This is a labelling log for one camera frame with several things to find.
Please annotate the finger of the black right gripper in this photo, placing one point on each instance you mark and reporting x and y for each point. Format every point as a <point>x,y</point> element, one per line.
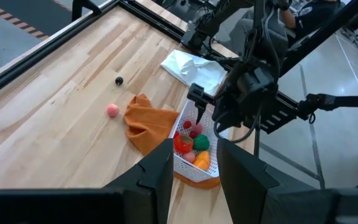
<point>199,99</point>

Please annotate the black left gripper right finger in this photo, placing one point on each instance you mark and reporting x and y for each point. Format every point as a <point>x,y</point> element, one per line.
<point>241,180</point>

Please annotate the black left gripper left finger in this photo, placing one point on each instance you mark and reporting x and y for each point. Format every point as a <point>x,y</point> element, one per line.
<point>157,177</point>

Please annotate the small red toy fruit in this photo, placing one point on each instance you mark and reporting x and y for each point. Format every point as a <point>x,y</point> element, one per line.
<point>187,124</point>

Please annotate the pink toy peach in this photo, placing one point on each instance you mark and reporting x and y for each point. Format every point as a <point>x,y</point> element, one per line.
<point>197,128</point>
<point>112,110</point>

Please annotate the dark red toy fruit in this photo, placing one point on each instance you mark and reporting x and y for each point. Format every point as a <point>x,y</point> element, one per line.
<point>193,134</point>

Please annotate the red toy cherry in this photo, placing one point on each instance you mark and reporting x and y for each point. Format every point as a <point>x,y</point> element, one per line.
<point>176,133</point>

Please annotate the red toy tomato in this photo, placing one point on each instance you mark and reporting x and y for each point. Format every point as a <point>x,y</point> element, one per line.
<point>183,144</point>

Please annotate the green toy bell pepper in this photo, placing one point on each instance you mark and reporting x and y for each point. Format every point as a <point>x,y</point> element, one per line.
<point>201,142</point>

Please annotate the orange toy vegetable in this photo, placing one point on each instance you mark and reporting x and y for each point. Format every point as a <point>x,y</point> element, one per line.
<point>202,160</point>

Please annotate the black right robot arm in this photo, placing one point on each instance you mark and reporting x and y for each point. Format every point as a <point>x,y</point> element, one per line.
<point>204,31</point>

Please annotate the white folded cloth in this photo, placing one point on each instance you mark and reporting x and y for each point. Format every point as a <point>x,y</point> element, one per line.
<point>191,68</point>

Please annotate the white perforated plastic basket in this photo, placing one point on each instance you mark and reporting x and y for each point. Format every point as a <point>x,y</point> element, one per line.
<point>191,174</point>

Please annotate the orange cloth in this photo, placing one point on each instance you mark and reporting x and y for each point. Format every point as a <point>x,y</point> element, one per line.
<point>148,124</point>

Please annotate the black toy cherry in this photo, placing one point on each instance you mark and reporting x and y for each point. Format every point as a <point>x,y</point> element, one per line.
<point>119,81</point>

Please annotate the black support rod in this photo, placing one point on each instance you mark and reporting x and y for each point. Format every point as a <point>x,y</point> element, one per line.
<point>346,101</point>

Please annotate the person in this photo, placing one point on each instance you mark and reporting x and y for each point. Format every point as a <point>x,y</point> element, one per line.
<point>315,14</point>

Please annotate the black metal table frame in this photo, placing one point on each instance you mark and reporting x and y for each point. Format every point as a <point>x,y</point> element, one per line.
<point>42,51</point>

